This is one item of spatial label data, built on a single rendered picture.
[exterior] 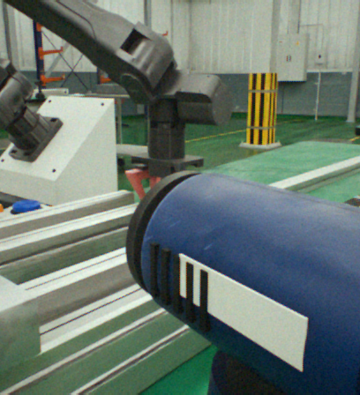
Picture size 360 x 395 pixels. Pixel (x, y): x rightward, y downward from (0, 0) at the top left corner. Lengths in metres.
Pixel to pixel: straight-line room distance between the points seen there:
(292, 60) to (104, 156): 11.17
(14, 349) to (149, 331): 0.12
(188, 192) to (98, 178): 0.85
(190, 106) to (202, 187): 0.47
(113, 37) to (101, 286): 0.34
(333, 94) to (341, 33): 1.42
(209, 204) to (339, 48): 11.85
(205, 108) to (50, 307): 0.34
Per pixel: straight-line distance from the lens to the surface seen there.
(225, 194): 0.15
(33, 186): 1.01
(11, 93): 0.97
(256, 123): 7.03
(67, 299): 0.41
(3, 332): 0.30
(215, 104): 0.62
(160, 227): 0.16
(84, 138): 0.98
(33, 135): 1.02
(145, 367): 0.40
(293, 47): 12.09
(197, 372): 0.43
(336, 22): 12.07
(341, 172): 1.23
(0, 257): 0.51
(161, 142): 0.67
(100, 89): 5.03
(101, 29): 0.63
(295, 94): 12.31
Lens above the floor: 1.03
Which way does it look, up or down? 15 degrees down
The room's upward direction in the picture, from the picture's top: straight up
